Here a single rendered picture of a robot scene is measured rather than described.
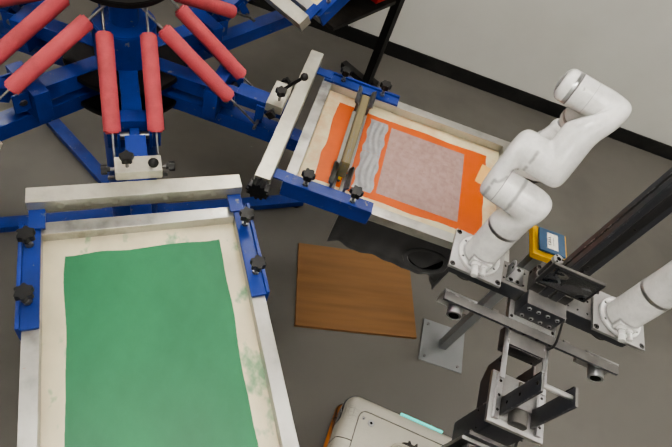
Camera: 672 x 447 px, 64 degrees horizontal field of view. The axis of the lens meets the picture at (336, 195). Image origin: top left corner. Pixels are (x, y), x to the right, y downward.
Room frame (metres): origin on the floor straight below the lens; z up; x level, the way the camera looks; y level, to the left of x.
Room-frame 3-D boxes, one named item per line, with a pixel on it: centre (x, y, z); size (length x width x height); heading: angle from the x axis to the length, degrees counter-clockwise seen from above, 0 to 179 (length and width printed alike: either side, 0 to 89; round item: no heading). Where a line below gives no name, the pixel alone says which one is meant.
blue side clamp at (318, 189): (1.11, 0.02, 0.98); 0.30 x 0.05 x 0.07; 95
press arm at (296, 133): (1.37, 0.24, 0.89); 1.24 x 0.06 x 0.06; 95
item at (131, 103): (1.32, 0.86, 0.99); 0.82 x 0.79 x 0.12; 95
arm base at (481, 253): (0.98, -0.45, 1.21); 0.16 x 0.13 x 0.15; 179
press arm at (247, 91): (1.36, 0.37, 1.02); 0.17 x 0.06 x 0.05; 95
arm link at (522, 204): (1.00, -0.44, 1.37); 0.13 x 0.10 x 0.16; 75
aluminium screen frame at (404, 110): (1.41, -0.19, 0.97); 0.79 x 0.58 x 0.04; 95
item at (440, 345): (1.33, -0.77, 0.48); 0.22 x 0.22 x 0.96; 5
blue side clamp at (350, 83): (1.66, 0.07, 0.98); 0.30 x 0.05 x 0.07; 95
